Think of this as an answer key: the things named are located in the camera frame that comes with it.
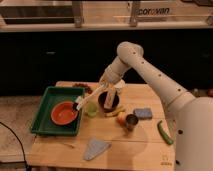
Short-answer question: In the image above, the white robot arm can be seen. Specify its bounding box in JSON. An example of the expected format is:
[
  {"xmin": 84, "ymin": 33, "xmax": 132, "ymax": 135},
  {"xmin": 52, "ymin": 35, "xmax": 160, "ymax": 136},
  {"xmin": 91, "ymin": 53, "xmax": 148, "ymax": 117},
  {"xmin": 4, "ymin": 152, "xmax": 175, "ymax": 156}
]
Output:
[{"xmin": 100, "ymin": 42, "xmax": 213, "ymax": 171}]

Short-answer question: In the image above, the orange bowl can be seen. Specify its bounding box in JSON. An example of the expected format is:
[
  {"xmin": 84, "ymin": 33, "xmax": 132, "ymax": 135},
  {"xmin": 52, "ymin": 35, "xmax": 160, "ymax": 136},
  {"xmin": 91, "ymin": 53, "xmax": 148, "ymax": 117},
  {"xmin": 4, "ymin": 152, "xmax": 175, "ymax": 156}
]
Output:
[{"xmin": 51, "ymin": 101, "xmax": 78, "ymax": 126}]

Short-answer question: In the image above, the grey blue cloth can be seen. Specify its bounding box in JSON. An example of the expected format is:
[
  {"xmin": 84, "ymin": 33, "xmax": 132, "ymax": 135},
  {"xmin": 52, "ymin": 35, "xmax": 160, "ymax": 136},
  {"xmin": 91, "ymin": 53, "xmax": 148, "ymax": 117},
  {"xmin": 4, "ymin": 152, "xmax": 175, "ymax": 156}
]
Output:
[{"xmin": 83, "ymin": 138, "xmax": 111, "ymax": 161}]

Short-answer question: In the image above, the dark brown bowl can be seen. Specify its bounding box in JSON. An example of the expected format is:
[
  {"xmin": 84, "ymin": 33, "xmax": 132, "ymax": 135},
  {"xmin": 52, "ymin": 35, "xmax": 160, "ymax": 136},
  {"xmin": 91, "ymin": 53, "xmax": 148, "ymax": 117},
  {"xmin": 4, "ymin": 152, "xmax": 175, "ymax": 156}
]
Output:
[{"xmin": 98, "ymin": 91, "xmax": 120, "ymax": 112}]

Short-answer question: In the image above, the black cable left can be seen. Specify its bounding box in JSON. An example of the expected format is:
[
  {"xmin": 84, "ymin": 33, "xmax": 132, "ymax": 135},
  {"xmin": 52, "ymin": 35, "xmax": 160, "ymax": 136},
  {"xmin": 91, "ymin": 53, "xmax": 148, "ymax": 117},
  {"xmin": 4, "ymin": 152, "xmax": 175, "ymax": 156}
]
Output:
[{"xmin": 0, "ymin": 121, "xmax": 33, "ymax": 171}]

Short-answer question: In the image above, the wooden table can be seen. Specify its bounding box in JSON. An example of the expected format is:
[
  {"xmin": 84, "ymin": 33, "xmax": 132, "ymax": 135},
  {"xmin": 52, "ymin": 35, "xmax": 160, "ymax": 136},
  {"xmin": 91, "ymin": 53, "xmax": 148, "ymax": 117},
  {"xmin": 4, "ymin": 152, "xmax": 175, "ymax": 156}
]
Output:
[{"xmin": 27, "ymin": 84, "xmax": 175, "ymax": 171}]

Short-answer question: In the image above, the orange yellow fruit toy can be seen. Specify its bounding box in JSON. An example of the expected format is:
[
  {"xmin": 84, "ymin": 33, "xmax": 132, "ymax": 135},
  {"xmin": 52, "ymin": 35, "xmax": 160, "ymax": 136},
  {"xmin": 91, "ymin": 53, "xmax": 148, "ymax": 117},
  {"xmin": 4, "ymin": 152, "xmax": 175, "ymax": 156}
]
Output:
[{"xmin": 116, "ymin": 112, "xmax": 126, "ymax": 125}]

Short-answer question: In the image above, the green plastic tray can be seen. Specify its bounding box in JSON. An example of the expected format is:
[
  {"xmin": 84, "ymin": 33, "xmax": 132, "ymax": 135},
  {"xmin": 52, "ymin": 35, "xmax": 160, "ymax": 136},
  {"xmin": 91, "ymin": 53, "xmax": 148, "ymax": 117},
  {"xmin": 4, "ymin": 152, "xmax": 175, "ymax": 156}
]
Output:
[{"xmin": 30, "ymin": 86, "xmax": 85, "ymax": 136}]

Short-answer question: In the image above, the white paper cup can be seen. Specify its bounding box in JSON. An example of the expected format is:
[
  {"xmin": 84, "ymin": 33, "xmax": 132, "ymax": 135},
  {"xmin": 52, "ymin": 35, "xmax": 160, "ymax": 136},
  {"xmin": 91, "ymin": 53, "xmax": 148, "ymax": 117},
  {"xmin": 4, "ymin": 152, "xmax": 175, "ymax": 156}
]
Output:
[{"xmin": 114, "ymin": 79, "xmax": 125, "ymax": 94}]

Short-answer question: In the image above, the metal cup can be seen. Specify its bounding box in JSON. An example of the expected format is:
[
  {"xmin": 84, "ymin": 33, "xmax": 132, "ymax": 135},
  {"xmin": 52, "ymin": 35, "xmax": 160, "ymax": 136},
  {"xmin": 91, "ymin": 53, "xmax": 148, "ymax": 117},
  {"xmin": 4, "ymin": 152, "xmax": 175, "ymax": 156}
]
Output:
[{"xmin": 125, "ymin": 114, "xmax": 138, "ymax": 131}]

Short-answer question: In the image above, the green pepper toy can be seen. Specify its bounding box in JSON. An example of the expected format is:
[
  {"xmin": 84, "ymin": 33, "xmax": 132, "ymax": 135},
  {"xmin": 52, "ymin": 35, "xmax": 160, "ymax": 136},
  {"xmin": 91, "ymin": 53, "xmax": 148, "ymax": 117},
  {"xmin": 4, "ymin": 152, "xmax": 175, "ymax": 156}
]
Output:
[{"xmin": 157, "ymin": 121, "xmax": 174, "ymax": 145}]

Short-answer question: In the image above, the corovan cardboard box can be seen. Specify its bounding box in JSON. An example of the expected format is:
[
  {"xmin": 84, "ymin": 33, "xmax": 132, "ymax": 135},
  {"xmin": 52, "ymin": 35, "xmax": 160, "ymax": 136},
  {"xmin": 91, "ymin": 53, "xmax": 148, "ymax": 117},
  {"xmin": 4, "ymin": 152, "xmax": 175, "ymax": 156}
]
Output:
[{"xmin": 127, "ymin": 0, "xmax": 213, "ymax": 22}]

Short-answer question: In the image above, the yellow banana toy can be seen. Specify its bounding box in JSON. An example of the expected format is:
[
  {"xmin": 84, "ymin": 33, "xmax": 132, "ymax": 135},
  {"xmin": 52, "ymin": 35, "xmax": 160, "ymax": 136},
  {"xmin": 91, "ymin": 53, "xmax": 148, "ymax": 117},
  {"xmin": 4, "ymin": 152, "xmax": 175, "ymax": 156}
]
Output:
[{"xmin": 105, "ymin": 107, "xmax": 125, "ymax": 117}]

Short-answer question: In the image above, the blue sponge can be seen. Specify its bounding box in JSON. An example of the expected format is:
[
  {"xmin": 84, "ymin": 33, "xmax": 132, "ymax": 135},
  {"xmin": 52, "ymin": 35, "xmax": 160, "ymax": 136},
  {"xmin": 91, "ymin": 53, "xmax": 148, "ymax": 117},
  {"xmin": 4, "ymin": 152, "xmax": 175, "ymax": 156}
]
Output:
[{"xmin": 133, "ymin": 108, "xmax": 152, "ymax": 120}]

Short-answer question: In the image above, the wooden block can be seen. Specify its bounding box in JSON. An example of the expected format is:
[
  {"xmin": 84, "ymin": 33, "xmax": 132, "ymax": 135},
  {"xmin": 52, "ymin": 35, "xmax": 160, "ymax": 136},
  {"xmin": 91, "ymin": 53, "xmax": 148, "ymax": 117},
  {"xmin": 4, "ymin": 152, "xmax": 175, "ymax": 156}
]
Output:
[{"xmin": 104, "ymin": 87, "xmax": 116, "ymax": 109}]

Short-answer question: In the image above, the red brown food pile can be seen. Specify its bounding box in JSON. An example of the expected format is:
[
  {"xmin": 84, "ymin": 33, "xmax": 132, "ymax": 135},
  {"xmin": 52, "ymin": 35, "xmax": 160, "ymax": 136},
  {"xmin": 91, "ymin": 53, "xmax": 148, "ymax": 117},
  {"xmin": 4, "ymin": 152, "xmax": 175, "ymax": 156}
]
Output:
[{"xmin": 72, "ymin": 83, "xmax": 93, "ymax": 94}]

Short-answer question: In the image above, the green plastic cup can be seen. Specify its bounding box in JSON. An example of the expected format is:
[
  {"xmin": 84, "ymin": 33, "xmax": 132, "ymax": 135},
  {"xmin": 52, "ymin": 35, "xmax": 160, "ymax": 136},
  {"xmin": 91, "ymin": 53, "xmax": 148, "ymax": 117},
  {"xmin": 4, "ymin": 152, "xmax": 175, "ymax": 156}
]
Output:
[{"xmin": 86, "ymin": 103, "xmax": 98, "ymax": 117}]

